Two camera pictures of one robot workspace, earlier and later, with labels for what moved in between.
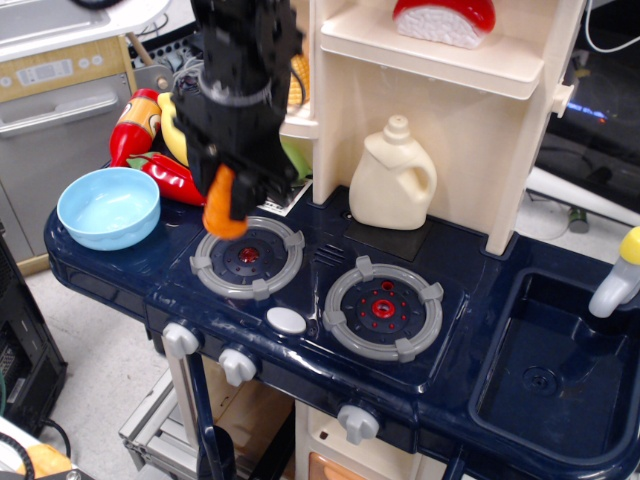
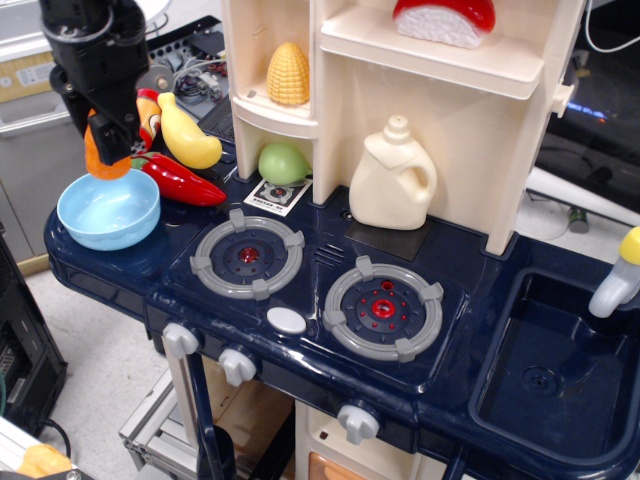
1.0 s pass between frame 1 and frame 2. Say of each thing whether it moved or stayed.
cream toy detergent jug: stayed
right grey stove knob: stayed
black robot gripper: moved
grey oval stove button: stayed
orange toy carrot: moved
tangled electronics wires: stayed
